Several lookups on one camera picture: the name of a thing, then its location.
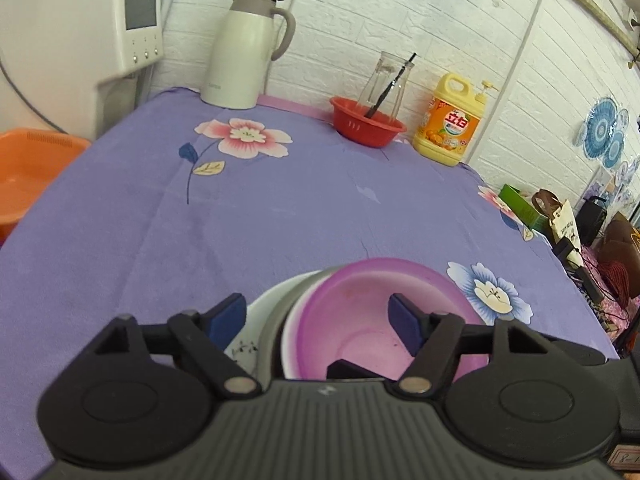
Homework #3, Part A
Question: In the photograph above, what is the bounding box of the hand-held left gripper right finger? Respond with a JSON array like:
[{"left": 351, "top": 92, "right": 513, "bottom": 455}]
[{"left": 389, "top": 293, "right": 555, "bottom": 396}]

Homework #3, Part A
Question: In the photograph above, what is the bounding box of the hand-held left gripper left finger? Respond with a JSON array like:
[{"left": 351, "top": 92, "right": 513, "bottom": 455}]
[{"left": 92, "top": 294, "right": 262, "bottom": 395}]

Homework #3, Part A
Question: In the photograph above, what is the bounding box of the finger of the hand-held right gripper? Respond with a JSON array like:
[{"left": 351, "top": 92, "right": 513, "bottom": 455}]
[{"left": 326, "top": 357, "right": 404, "bottom": 381}]

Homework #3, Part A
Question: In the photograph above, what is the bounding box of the white floral plate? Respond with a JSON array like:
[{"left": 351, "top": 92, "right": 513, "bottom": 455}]
[{"left": 223, "top": 270, "right": 323, "bottom": 368}]

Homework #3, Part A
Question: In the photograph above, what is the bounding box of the pink plastic bowl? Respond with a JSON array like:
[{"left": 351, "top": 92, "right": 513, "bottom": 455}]
[{"left": 280, "top": 258, "right": 493, "bottom": 381}]

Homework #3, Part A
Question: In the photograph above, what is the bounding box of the stainless steel bowl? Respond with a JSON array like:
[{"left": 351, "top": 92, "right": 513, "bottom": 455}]
[{"left": 257, "top": 266, "right": 351, "bottom": 378}]

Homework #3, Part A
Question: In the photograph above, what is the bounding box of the purple floral tablecloth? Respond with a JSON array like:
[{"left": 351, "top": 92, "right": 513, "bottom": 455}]
[{"left": 0, "top": 87, "right": 621, "bottom": 471}]

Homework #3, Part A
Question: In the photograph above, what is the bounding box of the red woven item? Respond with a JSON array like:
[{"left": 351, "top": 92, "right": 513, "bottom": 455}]
[{"left": 597, "top": 260, "right": 632, "bottom": 306}]

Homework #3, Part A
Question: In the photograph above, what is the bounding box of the black power adapter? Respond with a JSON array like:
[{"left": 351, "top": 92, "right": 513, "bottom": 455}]
[{"left": 554, "top": 237, "right": 581, "bottom": 263}]

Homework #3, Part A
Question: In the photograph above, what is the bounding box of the green cardboard box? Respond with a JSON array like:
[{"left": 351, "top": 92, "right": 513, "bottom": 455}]
[{"left": 498, "top": 184, "right": 548, "bottom": 235}]

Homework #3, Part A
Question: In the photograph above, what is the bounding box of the red plastic basket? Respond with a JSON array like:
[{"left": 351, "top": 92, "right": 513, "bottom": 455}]
[{"left": 329, "top": 96, "right": 407, "bottom": 149}]

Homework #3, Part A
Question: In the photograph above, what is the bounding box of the yellow detergent pump bottle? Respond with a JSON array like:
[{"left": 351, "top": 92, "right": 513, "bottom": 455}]
[{"left": 412, "top": 72, "right": 501, "bottom": 167}]

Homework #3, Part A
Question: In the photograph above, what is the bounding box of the black stirring stick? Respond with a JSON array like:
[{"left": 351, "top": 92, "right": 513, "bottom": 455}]
[{"left": 364, "top": 52, "right": 418, "bottom": 118}]

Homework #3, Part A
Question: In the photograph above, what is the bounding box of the orange plastic basin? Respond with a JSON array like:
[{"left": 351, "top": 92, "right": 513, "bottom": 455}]
[{"left": 0, "top": 129, "right": 92, "bottom": 241}]

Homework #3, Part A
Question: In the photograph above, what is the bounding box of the glass pitcher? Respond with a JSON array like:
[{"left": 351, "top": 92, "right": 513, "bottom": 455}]
[{"left": 357, "top": 51, "right": 413, "bottom": 118}]

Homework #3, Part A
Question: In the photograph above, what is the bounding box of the white thermos jug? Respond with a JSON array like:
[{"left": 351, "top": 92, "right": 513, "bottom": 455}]
[{"left": 200, "top": 0, "right": 297, "bottom": 110}]

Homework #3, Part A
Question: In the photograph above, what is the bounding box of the white water dispenser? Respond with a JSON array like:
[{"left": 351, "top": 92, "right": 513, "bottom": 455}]
[{"left": 0, "top": 0, "right": 168, "bottom": 143}]

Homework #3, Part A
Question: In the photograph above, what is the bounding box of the wooden pole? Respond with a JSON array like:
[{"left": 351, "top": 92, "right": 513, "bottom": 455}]
[{"left": 522, "top": 0, "right": 640, "bottom": 58}]

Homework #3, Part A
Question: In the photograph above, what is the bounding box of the paper bag with brown handles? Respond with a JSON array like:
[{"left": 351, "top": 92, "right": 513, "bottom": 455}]
[{"left": 531, "top": 189, "right": 585, "bottom": 267}]

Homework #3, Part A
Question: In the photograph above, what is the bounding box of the blue patterned wall decoration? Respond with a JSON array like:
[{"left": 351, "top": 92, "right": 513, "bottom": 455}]
[{"left": 580, "top": 97, "right": 640, "bottom": 196}]

